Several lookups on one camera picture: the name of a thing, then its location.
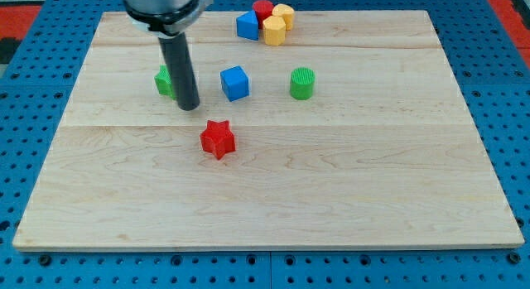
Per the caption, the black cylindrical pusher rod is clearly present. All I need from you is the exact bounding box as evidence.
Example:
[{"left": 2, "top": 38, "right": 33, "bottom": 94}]
[{"left": 159, "top": 32, "right": 200, "bottom": 111}]

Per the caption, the blue triangle block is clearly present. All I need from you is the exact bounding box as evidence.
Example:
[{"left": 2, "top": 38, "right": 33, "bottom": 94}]
[{"left": 236, "top": 11, "right": 259, "bottom": 41}]

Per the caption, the green star block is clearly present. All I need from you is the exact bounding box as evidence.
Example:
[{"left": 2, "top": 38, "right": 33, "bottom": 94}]
[{"left": 154, "top": 65, "right": 176, "bottom": 100}]

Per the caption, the blue cube block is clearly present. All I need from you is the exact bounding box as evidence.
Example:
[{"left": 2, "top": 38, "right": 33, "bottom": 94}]
[{"left": 219, "top": 66, "right": 249, "bottom": 102}]

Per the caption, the red cylinder block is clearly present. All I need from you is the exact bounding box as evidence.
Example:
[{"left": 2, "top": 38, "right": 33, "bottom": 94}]
[{"left": 252, "top": 0, "right": 274, "bottom": 29}]

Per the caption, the red star block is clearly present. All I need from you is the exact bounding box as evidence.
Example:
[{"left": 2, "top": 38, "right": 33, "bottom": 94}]
[{"left": 200, "top": 120, "right": 236, "bottom": 160}]

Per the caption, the yellow hexagon block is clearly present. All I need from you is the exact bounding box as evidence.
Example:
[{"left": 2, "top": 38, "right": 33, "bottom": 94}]
[{"left": 263, "top": 16, "right": 286, "bottom": 46}]

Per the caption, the yellow heart block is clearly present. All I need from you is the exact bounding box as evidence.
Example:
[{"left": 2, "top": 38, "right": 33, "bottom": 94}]
[{"left": 272, "top": 3, "right": 295, "bottom": 31}]

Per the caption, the green cylinder block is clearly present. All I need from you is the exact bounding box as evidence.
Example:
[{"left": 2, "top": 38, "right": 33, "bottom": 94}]
[{"left": 289, "top": 67, "right": 316, "bottom": 100}]

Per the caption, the light wooden board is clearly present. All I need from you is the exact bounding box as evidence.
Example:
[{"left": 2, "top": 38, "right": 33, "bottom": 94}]
[{"left": 12, "top": 10, "right": 524, "bottom": 252}]

